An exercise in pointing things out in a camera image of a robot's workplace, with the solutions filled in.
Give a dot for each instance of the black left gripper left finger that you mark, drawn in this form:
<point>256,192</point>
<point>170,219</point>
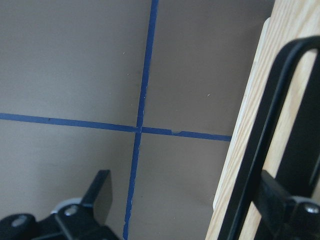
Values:
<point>72,219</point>

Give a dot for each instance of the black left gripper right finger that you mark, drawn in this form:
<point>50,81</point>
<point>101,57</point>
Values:
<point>284,216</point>

